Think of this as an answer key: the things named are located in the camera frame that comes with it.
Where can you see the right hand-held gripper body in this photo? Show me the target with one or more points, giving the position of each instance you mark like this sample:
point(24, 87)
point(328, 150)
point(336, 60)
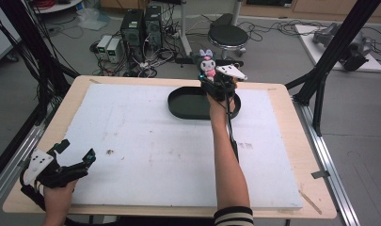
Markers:
point(224, 84)

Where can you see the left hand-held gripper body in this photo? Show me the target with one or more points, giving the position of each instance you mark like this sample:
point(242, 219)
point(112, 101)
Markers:
point(53, 174)

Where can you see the black and pink plush toy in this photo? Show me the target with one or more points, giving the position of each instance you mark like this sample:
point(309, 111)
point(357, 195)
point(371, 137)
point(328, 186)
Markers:
point(207, 66)

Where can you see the black oval tiered tray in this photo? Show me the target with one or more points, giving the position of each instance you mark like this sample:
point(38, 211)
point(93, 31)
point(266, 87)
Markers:
point(185, 103)

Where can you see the person's left hand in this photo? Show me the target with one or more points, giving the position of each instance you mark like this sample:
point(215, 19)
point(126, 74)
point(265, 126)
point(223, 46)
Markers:
point(58, 199)

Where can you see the person's right hand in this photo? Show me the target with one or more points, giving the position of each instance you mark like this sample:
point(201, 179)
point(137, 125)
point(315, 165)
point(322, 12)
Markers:
point(219, 109)

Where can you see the black round stool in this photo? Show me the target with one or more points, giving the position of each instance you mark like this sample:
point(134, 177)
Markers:
point(228, 36)

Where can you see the white foam board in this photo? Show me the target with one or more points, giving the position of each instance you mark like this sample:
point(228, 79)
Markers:
point(147, 150)

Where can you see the black computer tower green label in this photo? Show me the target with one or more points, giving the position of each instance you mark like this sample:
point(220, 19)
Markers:
point(132, 34)

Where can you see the white power supply unit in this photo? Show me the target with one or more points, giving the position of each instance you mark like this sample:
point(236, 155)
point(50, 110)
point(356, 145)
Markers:
point(103, 47)
point(114, 50)

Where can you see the white floor board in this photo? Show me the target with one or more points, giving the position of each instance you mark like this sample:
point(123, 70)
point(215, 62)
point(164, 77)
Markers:
point(313, 50)

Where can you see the wooden cabinet with drawers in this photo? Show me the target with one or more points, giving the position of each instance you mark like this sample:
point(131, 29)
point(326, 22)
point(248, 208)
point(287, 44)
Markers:
point(320, 6)

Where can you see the clear plastic bag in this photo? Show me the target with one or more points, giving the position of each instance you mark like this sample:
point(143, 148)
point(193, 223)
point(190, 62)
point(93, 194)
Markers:
point(92, 19)

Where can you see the grey tape piece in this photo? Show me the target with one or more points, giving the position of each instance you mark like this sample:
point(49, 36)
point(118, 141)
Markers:
point(320, 174)

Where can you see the striped sleeve cuff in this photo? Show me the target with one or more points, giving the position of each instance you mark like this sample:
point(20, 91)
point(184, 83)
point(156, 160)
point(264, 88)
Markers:
point(233, 216)

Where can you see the grey robot device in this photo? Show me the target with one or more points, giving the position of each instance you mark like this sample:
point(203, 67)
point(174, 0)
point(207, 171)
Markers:
point(354, 47)

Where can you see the white round table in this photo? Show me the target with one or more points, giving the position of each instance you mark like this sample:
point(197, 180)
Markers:
point(56, 5)

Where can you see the aluminium rail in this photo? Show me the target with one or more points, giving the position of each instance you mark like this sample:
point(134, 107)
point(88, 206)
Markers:
point(323, 157)
point(15, 163)

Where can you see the black metal frame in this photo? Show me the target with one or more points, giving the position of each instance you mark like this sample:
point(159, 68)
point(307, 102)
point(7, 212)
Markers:
point(335, 53)
point(37, 62)

